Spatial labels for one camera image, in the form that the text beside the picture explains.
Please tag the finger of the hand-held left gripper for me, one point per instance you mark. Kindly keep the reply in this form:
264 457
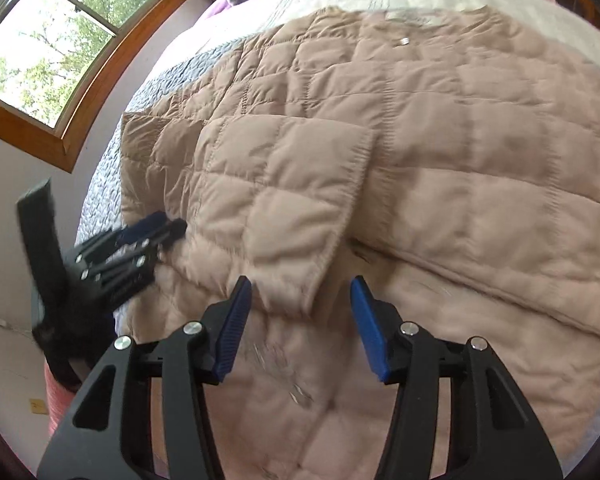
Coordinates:
145 225
172 232

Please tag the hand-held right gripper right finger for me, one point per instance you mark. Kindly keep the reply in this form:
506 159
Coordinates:
370 330

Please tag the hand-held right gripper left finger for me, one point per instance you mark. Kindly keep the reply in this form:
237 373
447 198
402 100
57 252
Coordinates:
232 330

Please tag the beige quilted jacket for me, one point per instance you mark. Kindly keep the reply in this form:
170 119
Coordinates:
430 160

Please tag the pink knitted blanket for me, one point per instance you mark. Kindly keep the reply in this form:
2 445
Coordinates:
57 400

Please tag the yellow paper scrap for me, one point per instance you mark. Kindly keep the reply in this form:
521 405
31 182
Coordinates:
38 406

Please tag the wooden framed window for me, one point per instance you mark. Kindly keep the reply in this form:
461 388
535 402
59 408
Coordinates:
45 45

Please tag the purple cloth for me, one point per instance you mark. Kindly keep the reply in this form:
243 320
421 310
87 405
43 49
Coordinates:
217 10

